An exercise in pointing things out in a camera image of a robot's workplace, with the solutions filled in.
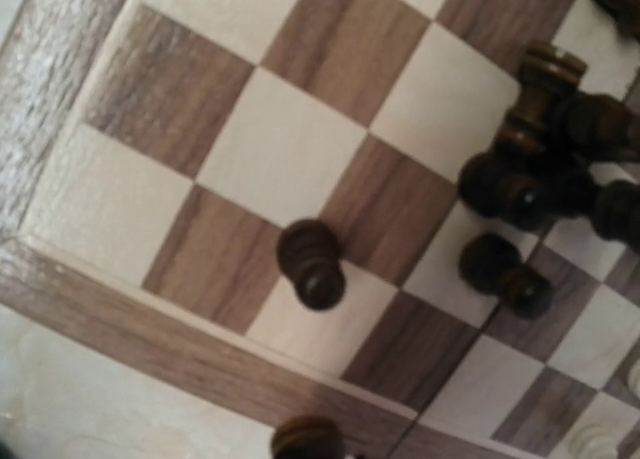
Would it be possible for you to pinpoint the dark chess piece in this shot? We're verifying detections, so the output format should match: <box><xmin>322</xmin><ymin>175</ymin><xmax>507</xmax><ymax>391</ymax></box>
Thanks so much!
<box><xmin>270</xmin><ymin>415</ymin><xmax>347</xmax><ymax>459</ymax></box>

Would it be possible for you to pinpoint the wooden chessboard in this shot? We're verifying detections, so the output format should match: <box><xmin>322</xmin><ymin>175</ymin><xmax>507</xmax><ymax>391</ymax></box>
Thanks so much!
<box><xmin>1</xmin><ymin>0</ymin><xmax>639</xmax><ymax>458</ymax></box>

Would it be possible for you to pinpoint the dark pieces pile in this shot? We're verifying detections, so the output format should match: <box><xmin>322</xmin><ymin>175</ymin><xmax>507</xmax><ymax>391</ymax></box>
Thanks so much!
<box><xmin>458</xmin><ymin>0</ymin><xmax>640</xmax><ymax>258</ymax></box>

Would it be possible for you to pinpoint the dark rook lying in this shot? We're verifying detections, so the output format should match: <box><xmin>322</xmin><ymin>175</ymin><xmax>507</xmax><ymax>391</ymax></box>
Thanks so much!
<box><xmin>493</xmin><ymin>40</ymin><xmax>588</xmax><ymax>157</ymax></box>

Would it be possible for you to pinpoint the dark pawn standing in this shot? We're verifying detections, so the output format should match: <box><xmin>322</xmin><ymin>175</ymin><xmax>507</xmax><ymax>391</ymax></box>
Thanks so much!
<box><xmin>276</xmin><ymin>218</ymin><xmax>346</xmax><ymax>311</ymax></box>

